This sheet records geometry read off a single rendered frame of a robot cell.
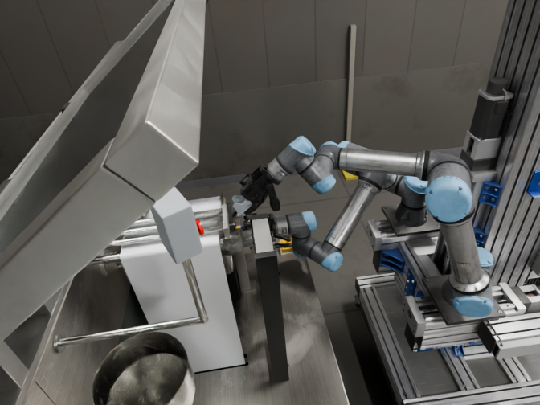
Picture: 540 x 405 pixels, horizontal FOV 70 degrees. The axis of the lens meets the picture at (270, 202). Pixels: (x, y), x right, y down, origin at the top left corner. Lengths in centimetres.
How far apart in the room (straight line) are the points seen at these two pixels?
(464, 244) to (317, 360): 58
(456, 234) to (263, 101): 247
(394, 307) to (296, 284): 97
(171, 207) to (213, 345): 71
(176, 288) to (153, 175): 88
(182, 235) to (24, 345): 40
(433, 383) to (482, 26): 283
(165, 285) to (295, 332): 54
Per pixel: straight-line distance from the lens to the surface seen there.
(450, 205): 116
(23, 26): 357
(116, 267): 112
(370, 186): 146
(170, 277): 102
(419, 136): 399
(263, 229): 94
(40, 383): 86
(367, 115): 369
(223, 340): 123
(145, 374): 75
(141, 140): 17
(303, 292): 150
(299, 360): 134
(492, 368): 230
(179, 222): 60
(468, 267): 134
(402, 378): 212
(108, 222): 20
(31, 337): 89
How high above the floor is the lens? 205
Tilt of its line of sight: 36 degrees down
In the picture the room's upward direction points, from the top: 6 degrees counter-clockwise
